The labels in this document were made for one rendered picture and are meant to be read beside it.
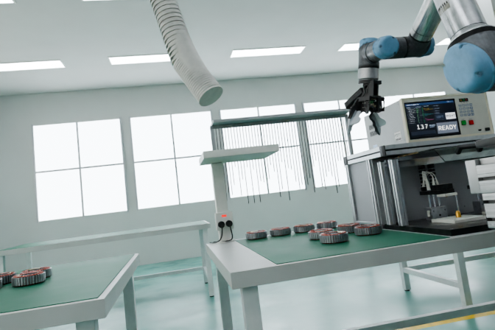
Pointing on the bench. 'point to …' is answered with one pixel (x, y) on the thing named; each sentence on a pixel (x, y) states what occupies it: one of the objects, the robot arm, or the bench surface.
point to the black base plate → (443, 227)
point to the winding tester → (482, 127)
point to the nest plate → (459, 219)
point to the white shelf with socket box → (225, 224)
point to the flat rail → (420, 161)
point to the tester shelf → (410, 148)
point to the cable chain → (427, 168)
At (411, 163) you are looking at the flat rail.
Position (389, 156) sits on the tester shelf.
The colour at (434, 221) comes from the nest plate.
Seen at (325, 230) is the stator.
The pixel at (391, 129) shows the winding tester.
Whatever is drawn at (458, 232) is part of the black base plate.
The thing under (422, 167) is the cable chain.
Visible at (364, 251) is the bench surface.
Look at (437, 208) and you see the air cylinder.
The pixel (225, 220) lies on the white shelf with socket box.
